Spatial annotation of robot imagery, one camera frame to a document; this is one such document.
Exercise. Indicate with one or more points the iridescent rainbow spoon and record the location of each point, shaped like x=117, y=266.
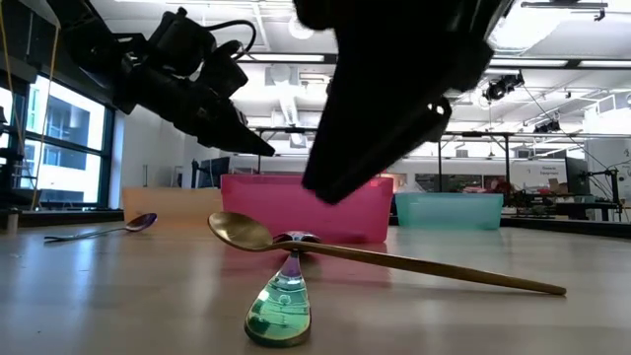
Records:
x=140, y=222
x=281, y=305

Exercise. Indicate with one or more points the orange translucent plastic bin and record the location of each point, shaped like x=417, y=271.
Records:
x=172, y=207

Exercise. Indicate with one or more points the large glass window wall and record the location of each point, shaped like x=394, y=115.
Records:
x=69, y=123

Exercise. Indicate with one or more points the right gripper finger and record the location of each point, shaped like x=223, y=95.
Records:
x=355, y=148

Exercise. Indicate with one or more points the black aluminium table frame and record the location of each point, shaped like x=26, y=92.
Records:
x=59, y=217

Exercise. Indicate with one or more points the black computer monitor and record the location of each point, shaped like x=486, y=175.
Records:
x=214, y=172
x=577, y=175

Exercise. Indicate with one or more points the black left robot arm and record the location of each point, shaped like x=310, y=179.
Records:
x=89, y=39

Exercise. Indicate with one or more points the gold spoon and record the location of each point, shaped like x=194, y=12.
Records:
x=241, y=231

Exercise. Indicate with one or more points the black ceiling mounted camera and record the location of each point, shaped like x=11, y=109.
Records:
x=500, y=88

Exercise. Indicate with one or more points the green translucent plastic bin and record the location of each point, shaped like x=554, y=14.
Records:
x=448, y=212

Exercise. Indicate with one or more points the pink translucent plastic bin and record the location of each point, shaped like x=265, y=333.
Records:
x=276, y=207

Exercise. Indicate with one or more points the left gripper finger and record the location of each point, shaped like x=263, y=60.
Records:
x=227, y=128

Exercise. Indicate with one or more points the black background rig frame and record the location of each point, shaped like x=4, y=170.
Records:
x=507, y=163

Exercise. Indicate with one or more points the long ceiling light strip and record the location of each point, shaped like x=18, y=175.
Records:
x=527, y=62
x=281, y=58
x=606, y=63

